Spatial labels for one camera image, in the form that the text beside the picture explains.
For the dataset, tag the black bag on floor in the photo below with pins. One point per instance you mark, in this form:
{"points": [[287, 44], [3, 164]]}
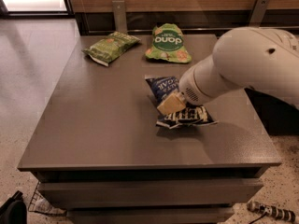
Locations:
{"points": [[13, 210]]}

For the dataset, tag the green Kettle chip bag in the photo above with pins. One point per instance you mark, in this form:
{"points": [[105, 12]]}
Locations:
{"points": [[108, 49]]}

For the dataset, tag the right metal wall bracket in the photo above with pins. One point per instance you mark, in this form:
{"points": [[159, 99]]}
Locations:
{"points": [[258, 12]]}

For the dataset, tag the wire basket on floor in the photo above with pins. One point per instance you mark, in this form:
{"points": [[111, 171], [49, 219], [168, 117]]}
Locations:
{"points": [[38, 204]]}

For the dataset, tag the left metal wall bracket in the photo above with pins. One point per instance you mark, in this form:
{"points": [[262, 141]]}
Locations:
{"points": [[119, 13]]}

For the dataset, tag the grey drawer cabinet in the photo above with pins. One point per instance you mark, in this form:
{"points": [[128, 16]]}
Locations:
{"points": [[99, 154]]}

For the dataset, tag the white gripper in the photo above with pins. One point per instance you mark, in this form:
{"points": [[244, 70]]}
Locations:
{"points": [[189, 89]]}

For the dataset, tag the metal wall bracket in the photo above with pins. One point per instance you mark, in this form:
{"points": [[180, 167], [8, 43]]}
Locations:
{"points": [[258, 12], [119, 13]]}

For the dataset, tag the blue Kettle chip bag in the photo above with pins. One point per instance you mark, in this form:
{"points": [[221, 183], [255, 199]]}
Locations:
{"points": [[174, 110]]}

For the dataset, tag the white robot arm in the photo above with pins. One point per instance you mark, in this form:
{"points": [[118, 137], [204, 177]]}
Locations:
{"points": [[265, 60]]}

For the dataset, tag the power strip on floor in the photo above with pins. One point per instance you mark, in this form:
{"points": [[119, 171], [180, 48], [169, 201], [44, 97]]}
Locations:
{"points": [[272, 211]]}

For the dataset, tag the green rice chip bag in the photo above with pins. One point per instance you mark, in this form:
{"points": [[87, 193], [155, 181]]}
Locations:
{"points": [[168, 45]]}

